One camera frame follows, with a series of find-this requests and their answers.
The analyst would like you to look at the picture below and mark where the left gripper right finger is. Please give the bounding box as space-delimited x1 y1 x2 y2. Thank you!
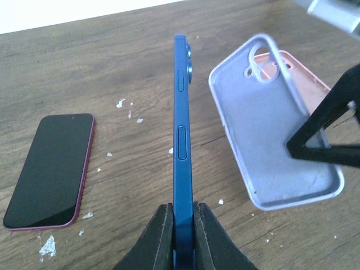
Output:
193 202 257 270

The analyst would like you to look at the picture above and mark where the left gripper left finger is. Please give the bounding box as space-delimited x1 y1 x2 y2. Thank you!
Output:
114 203 173 270

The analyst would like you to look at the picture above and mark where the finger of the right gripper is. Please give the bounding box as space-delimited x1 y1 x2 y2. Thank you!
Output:
286 64 359 168

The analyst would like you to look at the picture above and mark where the pink phone case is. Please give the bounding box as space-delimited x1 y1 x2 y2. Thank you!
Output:
254 50 330 114

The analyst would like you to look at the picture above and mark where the blue phone black screen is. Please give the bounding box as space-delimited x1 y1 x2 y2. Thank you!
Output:
173 34 195 269

